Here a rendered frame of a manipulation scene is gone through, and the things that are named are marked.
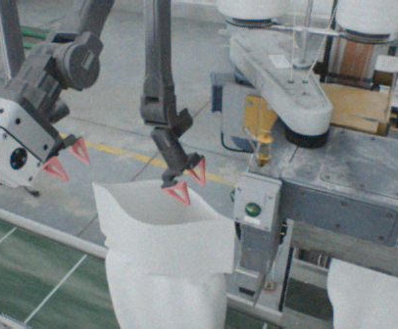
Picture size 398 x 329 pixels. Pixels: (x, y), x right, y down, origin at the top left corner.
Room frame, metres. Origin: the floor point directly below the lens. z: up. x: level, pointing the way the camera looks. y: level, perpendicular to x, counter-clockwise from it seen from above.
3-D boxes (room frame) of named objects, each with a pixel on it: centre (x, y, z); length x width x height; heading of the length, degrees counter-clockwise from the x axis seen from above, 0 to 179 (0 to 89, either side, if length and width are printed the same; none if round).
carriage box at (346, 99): (1.02, -0.39, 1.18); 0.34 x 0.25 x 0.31; 155
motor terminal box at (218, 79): (1.14, -0.08, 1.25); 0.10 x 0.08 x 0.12; 0
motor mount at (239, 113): (1.04, -0.21, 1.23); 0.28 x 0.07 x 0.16; 65
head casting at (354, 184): (0.69, -0.28, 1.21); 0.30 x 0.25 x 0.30; 65
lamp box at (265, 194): (0.61, -0.12, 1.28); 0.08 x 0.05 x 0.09; 65
